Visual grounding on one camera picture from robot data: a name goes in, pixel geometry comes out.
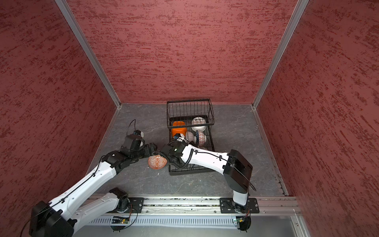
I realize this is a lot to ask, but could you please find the aluminium corner profile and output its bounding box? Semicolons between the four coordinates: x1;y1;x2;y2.
252;0;309;110
55;0;121;109

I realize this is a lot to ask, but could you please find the blue patterned bowl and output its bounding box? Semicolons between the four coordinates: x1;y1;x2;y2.
195;130;207;147

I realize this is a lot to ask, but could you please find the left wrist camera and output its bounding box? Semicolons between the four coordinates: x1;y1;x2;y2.
133;130;144;138

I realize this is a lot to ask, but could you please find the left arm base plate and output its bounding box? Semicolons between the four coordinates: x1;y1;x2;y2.
115;197;145;213

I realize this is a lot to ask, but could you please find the white bowl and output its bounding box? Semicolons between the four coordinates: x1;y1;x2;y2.
191;117;207;132

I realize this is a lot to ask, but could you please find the aluminium mounting rail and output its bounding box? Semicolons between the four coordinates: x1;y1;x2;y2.
85;195;301;215

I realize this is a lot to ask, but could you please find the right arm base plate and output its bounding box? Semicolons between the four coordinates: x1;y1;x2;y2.
219;197;260;214

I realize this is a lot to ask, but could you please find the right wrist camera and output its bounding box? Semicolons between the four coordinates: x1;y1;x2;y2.
173;133;188;143

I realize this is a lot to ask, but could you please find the left aluminium corner profile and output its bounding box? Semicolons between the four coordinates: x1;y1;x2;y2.
55;0;121;109

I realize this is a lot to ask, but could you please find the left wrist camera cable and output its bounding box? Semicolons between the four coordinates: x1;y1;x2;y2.
126;119;137;137

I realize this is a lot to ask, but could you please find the black wire dish rack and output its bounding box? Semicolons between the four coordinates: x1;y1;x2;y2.
166;98;216;176

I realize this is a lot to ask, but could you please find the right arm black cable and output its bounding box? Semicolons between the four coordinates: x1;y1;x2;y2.
152;148;194;171

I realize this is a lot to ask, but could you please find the perforated cable duct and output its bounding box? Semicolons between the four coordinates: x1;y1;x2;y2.
88;215;237;229

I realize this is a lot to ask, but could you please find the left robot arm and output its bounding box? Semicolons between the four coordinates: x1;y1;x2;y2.
29;130;158;237

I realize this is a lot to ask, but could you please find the right aluminium corner profile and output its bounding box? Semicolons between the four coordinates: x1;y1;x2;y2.
252;0;309;110

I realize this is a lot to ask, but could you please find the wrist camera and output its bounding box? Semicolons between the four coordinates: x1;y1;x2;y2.
133;130;144;138
173;133;188;143

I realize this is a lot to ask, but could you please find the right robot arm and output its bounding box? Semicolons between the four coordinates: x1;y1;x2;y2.
158;141;256;213

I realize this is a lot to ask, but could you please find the orange bowl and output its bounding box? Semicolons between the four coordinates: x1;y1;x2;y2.
171;121;187;137

